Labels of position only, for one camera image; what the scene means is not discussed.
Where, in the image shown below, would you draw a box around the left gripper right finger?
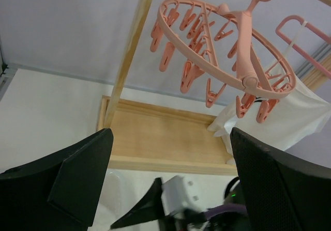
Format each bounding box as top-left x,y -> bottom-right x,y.
230,127 -> 330,230

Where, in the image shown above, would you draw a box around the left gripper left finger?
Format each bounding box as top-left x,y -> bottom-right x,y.
1,128 -> 113,230

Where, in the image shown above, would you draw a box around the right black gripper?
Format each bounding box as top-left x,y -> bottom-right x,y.
111,178 -> 248,230

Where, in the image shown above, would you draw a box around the pink round clip hanger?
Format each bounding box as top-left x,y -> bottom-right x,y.
150,0 -> 296,123

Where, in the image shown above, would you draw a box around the white sock black stripes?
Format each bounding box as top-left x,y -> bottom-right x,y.
254,97 -> 268,103

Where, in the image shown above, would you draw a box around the white garment on hanger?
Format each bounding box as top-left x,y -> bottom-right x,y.
207,79 -> 330,154

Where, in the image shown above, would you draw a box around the pink clothes hanger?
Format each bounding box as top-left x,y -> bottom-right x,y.
275,15 -> 330,80

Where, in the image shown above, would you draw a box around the white plastic basket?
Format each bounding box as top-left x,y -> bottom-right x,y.
93,169 -> 122,230

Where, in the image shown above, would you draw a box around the wooden clothes rack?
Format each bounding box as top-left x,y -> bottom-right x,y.
96,0 -> 331,176

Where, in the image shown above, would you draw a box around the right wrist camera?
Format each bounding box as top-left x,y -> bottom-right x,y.
161,175 -> 203,215

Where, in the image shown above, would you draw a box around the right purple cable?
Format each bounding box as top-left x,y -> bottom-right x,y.
204,176 -> 246,219

